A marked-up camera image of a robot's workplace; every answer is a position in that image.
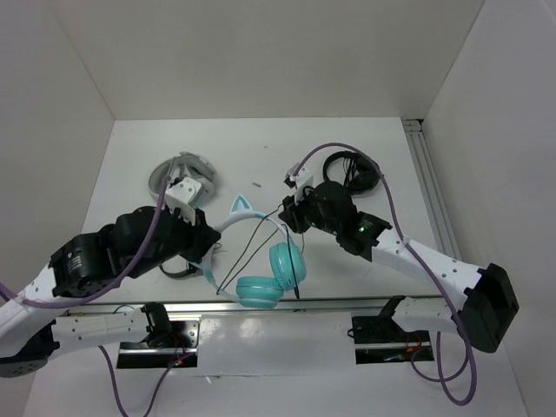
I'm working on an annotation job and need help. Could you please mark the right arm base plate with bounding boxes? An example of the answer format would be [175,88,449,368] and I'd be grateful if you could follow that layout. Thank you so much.
[347,315,434,365]

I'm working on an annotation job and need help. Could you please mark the black headphones back right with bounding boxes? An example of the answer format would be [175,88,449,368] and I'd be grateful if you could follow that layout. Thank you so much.
[322,151,380,195]

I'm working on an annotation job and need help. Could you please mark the aluminium side rail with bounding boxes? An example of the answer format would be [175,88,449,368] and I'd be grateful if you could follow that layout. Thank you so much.
[401,119,461,260]

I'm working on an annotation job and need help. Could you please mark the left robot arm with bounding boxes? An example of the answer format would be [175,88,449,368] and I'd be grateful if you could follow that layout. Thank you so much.
[1,206,221,378]

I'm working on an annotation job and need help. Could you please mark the purple cable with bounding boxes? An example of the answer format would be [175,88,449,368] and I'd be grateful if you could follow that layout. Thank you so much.
[0,171,173,310]
[297,142,479,406]

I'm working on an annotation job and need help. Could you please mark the teal cat-ear headphones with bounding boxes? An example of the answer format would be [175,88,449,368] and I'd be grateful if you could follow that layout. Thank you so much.
[195,195,308,309]

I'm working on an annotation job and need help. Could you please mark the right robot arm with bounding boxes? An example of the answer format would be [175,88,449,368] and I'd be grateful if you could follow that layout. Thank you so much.
[279,182,520,354]

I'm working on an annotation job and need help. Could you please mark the black headphones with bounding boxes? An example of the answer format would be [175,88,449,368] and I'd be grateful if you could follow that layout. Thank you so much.
[158,256,200,280]
[322,151,380,195]

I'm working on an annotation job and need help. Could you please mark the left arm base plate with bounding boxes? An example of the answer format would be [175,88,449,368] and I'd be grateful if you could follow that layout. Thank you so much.
[116,314,201,369]

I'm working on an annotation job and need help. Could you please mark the white grey gaming headset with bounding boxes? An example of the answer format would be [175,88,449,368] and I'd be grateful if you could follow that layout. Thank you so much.
[148,152,217,208]

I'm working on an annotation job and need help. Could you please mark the thin black headphone cable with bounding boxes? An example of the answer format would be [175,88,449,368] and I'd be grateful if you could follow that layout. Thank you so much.
[215,206,305,300]

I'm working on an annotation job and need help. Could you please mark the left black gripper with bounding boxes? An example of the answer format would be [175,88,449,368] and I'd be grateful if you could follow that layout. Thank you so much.
[127,202,222,278]

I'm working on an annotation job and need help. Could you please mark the aluminium front rail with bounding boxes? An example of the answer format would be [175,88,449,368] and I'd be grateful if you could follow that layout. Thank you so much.
[67,291,448,317]

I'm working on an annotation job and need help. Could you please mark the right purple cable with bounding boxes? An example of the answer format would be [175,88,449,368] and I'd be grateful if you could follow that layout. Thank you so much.
[297,142,479,406]

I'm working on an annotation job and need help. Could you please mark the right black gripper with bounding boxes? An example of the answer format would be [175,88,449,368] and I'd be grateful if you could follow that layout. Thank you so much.
[277,183,340,235]

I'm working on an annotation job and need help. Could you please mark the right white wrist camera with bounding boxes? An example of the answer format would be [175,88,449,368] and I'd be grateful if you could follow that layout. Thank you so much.
[284,162,314,204]

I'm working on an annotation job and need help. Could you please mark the black headphones front left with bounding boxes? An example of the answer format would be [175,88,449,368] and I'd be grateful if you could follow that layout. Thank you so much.
[158,256,200,280]

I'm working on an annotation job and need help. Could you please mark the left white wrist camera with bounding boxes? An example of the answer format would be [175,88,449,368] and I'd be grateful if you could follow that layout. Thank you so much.
[165,177,202,226]

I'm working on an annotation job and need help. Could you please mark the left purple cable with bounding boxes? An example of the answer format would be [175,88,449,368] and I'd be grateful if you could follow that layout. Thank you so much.
[0,171,173,310]

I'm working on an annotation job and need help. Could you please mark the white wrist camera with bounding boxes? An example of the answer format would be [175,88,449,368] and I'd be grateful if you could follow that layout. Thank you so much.
[284,162,314,204]
[165,177,202,226]

